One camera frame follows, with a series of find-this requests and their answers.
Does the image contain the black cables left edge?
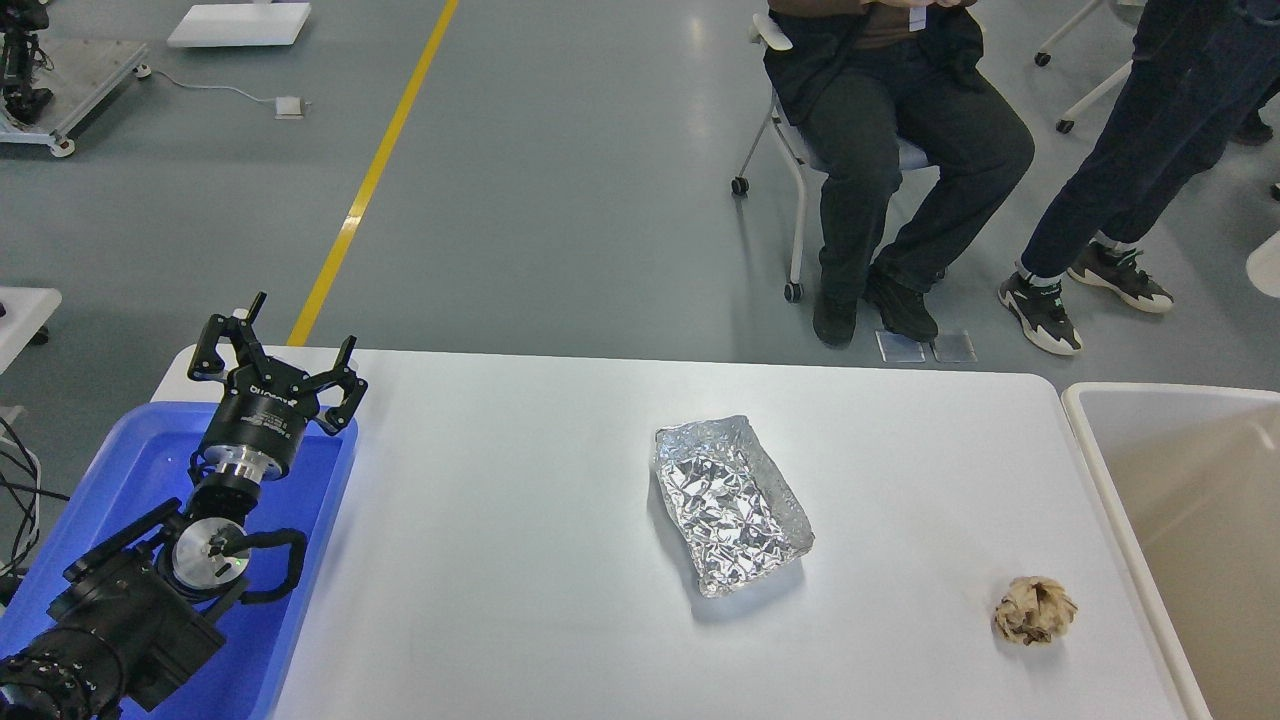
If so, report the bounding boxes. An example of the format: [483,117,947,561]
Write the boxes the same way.
[0,415,70,606]

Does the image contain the standing person dark trousers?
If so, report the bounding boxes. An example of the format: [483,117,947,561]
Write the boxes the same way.
[998,1,1279,356]

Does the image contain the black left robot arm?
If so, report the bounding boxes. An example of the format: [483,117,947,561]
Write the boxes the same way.
[3,293,367,719]

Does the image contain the white office chair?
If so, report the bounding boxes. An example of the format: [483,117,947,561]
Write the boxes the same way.
[730,13,934,304]

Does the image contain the seated person dark clothes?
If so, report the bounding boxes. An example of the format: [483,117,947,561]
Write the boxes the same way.
[764,1,1036,347]

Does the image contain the blue plastic bin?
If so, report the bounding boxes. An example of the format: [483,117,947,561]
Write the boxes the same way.
[0,402,358,720]

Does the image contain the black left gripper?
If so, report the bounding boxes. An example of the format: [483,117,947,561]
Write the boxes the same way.
[188,292,369,480]

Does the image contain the aluminium foil tray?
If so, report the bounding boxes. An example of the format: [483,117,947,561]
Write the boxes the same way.
[654,415,815,598]

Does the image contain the crumpled brown paper ball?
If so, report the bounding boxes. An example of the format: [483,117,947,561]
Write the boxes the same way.
[992,577,1078,646]

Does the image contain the white plastic bin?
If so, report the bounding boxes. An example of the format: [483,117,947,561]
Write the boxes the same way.
[1062,382,1279,719]

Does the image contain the white side table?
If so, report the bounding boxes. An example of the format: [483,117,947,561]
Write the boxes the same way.
[0,286,61,373]

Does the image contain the white power adapter with cable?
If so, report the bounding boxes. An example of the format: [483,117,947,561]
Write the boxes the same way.
[133,64,308,120]

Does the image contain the white flat board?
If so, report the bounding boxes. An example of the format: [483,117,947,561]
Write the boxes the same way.
[166,1,312,47]

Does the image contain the metal wheeled platform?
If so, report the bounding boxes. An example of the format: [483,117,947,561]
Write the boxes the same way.
[1,38,150,158]

